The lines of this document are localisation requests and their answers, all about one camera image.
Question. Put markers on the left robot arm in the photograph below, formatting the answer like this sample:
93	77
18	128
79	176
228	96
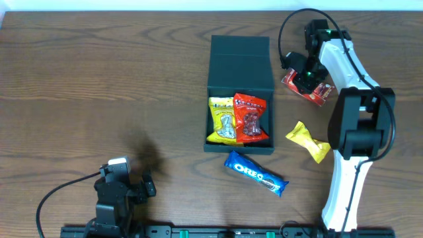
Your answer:
112	220

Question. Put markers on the red Hello Panda packet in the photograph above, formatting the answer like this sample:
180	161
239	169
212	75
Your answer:
318	96

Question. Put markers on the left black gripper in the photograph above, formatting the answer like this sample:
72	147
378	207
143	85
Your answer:
142	189

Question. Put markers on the red Hacks candy bag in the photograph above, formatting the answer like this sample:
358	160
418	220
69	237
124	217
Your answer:
248	110

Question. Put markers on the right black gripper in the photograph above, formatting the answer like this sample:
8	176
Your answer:
305	83

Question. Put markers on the dark green open box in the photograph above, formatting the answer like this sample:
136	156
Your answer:
241	64

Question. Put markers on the yellow Hacks candy bag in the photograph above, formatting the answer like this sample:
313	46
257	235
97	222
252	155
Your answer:
223	116

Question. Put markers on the blue Oreo cookie pack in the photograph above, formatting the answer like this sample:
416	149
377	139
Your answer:
252	170

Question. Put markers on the yellow wrapped snack packet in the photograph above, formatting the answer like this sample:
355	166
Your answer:
301	136

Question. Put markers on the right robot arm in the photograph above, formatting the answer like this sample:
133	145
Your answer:
361	124

